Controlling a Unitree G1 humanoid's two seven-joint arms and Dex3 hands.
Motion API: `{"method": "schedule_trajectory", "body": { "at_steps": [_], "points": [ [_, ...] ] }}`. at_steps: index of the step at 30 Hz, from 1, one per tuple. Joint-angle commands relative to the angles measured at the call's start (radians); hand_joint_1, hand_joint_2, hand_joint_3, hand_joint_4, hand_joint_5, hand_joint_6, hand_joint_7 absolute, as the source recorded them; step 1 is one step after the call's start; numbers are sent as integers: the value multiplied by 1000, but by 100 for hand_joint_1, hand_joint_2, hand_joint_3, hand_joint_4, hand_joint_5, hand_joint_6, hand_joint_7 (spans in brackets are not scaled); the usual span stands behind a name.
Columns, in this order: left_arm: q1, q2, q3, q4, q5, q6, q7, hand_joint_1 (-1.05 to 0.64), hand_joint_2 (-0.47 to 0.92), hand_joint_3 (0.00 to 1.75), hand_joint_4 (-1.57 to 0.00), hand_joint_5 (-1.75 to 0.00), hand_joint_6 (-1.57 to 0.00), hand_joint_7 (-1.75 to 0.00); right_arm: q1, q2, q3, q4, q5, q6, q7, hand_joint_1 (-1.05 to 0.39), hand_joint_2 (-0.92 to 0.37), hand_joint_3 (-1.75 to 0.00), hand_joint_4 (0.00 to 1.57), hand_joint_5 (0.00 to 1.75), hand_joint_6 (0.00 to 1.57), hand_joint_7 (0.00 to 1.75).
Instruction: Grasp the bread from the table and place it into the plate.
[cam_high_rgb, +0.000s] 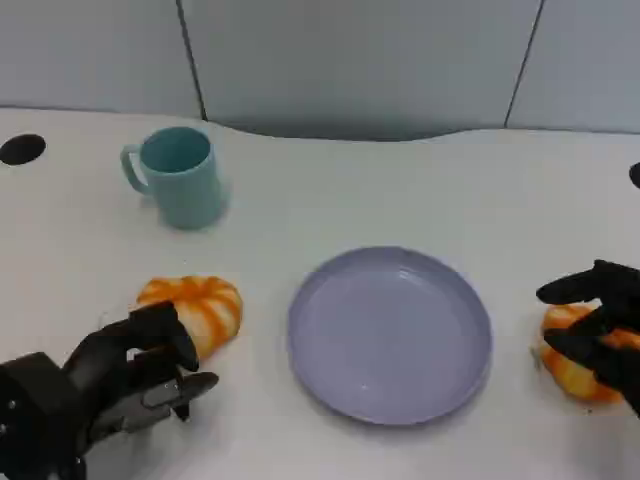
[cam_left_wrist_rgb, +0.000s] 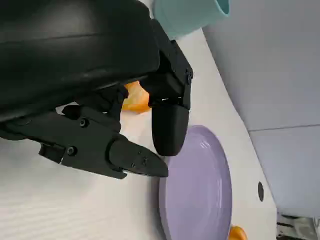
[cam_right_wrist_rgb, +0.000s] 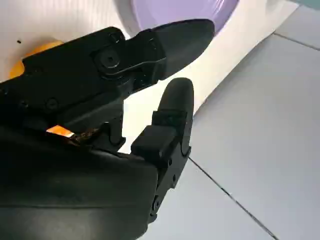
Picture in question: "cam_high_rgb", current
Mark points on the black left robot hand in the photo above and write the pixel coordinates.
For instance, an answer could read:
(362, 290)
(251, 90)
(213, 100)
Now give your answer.
(107, 350)

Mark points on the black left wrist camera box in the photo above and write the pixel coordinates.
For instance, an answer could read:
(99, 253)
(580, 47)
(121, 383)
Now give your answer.
(35, 400)

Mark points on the lilac plate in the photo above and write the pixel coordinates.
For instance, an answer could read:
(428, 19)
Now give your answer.
(390, 335)

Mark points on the small orange and white bread roll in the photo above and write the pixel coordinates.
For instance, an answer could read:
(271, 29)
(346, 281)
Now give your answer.
(575, 377)

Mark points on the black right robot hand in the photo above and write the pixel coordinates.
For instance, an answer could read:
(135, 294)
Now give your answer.
(612, 285)

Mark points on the pale green mug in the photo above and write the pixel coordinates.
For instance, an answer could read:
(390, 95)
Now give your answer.
(187, 185)

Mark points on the large orange and white bread roll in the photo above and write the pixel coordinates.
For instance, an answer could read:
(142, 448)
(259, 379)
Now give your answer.
(210, 310)

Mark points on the black table grommet hole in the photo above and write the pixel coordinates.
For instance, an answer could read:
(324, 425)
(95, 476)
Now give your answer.
(635, 175)
(21, 149)

